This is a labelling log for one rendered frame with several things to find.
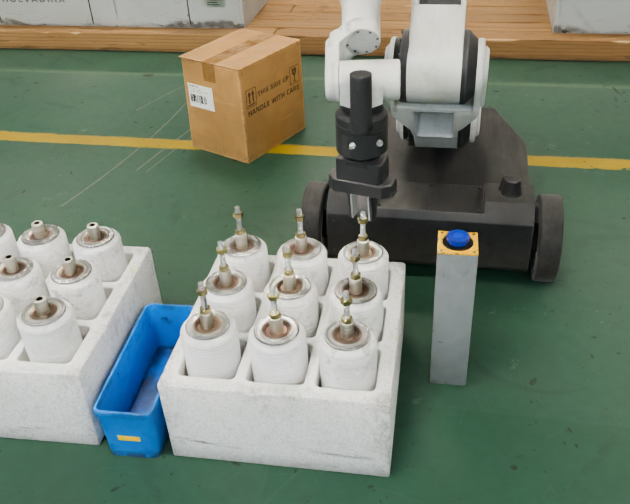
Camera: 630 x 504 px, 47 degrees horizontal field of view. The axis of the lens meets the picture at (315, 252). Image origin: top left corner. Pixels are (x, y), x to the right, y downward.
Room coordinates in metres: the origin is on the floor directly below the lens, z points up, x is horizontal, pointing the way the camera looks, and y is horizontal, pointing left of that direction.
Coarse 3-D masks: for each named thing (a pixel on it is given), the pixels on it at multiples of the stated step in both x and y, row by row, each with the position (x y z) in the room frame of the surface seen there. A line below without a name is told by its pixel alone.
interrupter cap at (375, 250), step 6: (348, 246) 1.14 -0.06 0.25; (354, 246) 1.14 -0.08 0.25; (372, 246) 1.14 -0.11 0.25; (378, 246) 1.14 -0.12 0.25; (348, 252) 1.12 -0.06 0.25; (372, 252) 1.12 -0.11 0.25; (378, 252) 1.12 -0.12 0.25; (348, 258) 1.10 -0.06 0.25; (360, 258) 1.10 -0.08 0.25; (366, 258) 1.10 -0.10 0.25; (372, 258) 1.10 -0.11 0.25; (378, 258) 1.10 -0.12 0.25
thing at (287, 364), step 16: (304, 336) 0.90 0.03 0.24; (256, 352) 0.88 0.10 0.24; (272, 352) 0.87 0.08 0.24; (288, 352) 0.87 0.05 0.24; (304, 352) 0.90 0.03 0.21; (256, 368) 0.88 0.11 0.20; (272, 368) 0.87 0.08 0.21; (288, 368) 0.87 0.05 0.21; (304, 368) 0.89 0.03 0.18; (288, 384) 0.87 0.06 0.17
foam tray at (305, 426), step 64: (256, 320) 1.03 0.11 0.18; (320, 320) 1.02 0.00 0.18; (384, 320) 1.04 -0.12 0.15; (192, 384) 0.87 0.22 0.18; (256, 384) 0.86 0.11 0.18; (320, 384) 0.90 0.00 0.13; (384, 384) 0.85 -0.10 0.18; (192, 448) 0.87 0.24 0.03; (256, 448) 0.85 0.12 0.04; (320, 448) 0.82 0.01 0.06; (384, 448) 0.80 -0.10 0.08
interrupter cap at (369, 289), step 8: (344, 280) 1.03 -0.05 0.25; (368, 280) 1.03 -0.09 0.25; (336, 288) 1.01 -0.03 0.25; (344, 288) 1.01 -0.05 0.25; (368, 288) 1.01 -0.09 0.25; (376, 288) 1.01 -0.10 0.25; (336, 296) 0.99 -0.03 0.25; (352, 296) 0.99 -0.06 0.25; (360, 296) 0.99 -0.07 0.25; (368, 296) 0.99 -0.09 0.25
